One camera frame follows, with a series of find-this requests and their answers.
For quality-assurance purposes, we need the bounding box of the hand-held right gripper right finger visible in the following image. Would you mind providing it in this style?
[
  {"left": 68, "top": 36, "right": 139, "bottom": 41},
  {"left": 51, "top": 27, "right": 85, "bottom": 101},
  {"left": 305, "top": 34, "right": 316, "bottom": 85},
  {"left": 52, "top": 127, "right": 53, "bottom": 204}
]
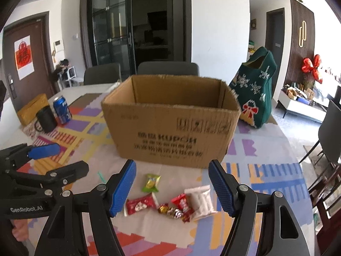
[{"left": 208, "top": 159, "right": 315, "bottom": 256}]

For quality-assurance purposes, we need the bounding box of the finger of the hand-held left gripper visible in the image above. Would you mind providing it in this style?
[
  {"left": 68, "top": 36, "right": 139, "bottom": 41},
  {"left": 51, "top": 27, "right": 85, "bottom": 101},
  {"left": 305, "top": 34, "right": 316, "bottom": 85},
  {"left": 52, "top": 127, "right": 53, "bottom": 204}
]
[
  {"left": 0, "top": 143, "right": 61, "bottom": 166},
  {"left": 5, "top": 160, "right": 90, "bottom": 196}
]

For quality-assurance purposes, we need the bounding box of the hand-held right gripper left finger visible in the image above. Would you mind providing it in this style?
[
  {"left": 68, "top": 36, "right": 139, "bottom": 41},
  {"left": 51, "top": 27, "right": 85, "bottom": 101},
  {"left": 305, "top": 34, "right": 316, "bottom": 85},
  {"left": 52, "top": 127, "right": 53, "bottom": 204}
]
[{"left": 34, "top": 159, "right": 137, "bottom": 256}]

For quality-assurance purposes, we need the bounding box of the white biscuit packet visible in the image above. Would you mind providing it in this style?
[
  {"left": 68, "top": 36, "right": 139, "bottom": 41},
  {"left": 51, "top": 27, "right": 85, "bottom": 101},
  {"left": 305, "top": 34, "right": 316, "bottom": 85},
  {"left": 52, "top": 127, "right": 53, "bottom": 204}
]
[{"left": 184, "top": 185, "right": 218, "bottom": 221}]

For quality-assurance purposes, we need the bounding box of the red and white snack packet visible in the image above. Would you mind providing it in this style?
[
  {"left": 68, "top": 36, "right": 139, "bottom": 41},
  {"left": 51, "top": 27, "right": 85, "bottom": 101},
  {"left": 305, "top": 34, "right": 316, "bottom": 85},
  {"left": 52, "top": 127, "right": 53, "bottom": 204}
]
[{"left": 124, "top": 193, "right": 159, "bottom": 217}]

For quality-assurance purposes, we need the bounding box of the green and yellow candy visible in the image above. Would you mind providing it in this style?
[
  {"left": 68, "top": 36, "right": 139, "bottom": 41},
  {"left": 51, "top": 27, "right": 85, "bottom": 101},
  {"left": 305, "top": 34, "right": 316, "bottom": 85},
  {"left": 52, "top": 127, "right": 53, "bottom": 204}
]
[{"left": 141, "top": 173, "right": 162, "bottom": 193}]

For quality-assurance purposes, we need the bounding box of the small red snack packet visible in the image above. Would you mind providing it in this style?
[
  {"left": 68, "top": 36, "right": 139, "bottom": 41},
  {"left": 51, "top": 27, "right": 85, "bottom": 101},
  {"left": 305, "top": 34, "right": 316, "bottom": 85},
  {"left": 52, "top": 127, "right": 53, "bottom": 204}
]
[{"left": 170, "top": 193, "right": 195, "bottom": 223}]

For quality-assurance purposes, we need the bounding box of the gold candy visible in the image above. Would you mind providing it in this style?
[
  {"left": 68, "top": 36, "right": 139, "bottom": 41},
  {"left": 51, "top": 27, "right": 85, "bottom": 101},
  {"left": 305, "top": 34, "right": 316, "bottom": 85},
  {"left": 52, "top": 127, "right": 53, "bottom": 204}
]
[{"left": 158, "top": 203, "right": 184, "bottom": 219}]

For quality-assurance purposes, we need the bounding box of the brown cardboard box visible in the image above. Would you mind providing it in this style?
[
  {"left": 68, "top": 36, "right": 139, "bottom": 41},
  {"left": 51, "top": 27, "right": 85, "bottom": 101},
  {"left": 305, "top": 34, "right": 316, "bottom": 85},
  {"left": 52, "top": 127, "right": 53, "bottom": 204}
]
[{"left": 101, "top": 74, "right": 242, "bottom": 169}]

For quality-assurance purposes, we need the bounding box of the person's left hand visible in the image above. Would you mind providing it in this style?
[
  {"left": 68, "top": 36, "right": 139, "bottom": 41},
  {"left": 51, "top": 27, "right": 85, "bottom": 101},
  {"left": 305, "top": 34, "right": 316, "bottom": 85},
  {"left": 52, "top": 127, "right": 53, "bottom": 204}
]
[{"left": 12, "top": 218, "right": 29, "bottom": 243}]

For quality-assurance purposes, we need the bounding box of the black mug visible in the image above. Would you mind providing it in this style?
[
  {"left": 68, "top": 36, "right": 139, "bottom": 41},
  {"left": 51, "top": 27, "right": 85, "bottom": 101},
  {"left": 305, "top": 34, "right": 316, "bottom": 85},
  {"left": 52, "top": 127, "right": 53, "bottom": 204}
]
[{"left": 35, "top": 105, "right": 58, "bottom": 134}]

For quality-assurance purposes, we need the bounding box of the yellow box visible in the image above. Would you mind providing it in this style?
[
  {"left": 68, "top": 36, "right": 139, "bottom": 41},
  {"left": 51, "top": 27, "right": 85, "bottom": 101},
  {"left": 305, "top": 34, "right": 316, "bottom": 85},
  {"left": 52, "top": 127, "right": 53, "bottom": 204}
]
[{"left": 17, "top": 93, "right": 50, "bottom": 127}]

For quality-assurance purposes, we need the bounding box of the blue drink can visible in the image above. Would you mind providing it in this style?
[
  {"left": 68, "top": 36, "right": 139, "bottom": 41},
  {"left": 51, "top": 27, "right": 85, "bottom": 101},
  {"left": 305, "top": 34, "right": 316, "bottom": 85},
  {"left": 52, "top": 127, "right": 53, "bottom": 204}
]
[{"left": 53, "top": 95, "right": 72, "bottom": 125}]

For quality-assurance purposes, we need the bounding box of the colourful printed tablecloth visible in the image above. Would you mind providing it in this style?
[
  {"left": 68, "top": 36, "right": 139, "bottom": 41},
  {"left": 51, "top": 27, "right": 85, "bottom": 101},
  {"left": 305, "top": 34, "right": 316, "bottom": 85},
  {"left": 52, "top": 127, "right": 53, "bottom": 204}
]
[{"left": 16, "top": 92, "right": 313, "bottom": 256}]

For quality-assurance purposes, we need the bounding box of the white plastic stool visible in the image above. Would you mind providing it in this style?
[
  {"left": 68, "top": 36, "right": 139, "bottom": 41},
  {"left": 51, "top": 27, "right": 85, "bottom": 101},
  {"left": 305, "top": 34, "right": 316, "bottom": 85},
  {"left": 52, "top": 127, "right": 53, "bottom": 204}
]
[{"left": 59, "top": 67, "right": 85, "bottom": 88}]

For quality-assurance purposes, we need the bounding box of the black bag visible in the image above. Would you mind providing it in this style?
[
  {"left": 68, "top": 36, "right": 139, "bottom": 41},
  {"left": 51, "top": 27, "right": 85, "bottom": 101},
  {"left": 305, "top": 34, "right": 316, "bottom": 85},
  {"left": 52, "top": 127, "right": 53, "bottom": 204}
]
[{"left": 49, "top": 58, "right": 71, "bottom": 82}]

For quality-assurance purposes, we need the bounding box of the brown entrance door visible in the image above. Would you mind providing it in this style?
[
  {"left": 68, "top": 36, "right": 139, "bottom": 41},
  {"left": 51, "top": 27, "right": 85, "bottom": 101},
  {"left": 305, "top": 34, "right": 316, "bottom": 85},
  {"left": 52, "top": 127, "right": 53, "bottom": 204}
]
[{"left": 1, "top": 11, "right": 55, "bottom": 113}]

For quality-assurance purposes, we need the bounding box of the green knitted snowflake bag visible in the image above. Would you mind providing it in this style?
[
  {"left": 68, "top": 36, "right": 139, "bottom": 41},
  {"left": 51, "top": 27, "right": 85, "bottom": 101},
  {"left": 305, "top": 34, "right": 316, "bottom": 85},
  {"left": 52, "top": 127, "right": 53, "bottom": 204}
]
[{"left": 228, "top": 46, "right": 278, "bottom": 130}]

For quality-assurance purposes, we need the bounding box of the red and white door poster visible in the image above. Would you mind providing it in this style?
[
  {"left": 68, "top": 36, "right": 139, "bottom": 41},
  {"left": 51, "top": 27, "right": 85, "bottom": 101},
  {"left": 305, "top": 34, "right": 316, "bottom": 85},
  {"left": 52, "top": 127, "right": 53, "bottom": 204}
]
[{"left": 13, "top": 35, "right": 35, "bottom": 80}]

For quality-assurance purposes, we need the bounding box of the grey dining chair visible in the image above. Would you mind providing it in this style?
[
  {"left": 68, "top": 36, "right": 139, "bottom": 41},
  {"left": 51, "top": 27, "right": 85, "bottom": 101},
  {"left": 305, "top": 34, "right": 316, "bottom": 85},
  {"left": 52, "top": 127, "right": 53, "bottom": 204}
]
[
  {"left": 83, "top": 62, "right": 122, "bottom": 86},
  {"left": 298, "top": 100, "right": 341, "bottom": 177},
  {"left": 136, "top": 61, "right": 200, "bottom": 77}
]

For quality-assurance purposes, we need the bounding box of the brown wooden chair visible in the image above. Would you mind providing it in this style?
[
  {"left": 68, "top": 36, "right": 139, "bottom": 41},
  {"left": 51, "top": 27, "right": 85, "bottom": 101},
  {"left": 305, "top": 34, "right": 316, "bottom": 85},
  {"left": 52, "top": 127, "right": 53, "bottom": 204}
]
[{"left": 307, "top": 163, "right": 341, "bottom": 234}]

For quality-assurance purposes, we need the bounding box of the white low cabinet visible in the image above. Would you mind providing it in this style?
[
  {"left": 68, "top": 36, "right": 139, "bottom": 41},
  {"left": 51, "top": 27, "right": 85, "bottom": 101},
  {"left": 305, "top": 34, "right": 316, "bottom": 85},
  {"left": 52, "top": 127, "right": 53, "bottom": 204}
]
[{"left": 275, "top": 89, "right": 329, "bottom": 124}]

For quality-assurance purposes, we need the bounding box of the white hallway shelf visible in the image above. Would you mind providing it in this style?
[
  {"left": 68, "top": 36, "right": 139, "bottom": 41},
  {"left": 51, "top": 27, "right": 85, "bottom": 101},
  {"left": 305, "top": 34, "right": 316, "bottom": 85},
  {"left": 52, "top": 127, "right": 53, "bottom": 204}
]
[{"left": 247, "top": 40, "right": 258, "bottom": 60}]

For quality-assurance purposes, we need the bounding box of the black framed glass sliding door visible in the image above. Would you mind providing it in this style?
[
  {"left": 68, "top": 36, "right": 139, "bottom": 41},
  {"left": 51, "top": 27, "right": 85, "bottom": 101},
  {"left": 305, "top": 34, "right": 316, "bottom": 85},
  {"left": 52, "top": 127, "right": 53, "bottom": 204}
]
[{"left": 80, "top": 0, "right": 193, "bottom": 82}]

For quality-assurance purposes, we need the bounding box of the red foil balloon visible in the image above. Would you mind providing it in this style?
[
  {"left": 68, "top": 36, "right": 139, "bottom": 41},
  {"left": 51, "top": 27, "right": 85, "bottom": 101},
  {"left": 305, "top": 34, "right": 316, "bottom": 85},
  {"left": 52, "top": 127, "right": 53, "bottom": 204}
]
[{"left": 301, "top": 54, "right": 324, "bottom": 84}]

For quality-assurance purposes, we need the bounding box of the dark hallway door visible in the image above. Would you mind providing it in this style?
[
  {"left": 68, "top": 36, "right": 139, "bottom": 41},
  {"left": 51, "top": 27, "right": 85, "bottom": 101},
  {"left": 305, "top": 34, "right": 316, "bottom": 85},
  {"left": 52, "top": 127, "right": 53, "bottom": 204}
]
[{"left": 265, "top": 7, "right": 286, "bottom": 73}]

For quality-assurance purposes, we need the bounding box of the dark slatted wall panel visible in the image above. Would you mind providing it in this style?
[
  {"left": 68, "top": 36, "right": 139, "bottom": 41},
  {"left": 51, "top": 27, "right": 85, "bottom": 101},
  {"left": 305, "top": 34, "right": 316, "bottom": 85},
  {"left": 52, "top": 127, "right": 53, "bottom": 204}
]
[{"left": 283, "top": 0, "right": 315, "bottom": 92}]

